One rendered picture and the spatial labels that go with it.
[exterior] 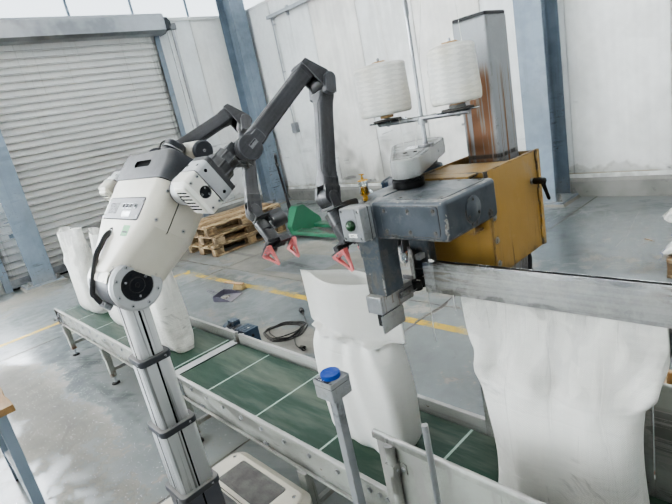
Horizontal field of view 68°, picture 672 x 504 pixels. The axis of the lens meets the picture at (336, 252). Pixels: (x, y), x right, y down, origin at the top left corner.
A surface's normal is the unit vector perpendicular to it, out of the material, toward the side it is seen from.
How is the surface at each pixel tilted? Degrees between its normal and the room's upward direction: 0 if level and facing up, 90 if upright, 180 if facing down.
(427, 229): 90
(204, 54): 90
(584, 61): 90
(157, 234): 115
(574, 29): 90
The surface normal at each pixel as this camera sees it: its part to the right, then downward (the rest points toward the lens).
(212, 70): 0.68, 0.07
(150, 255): 0.40, 0.58
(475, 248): -0.70, 0.33
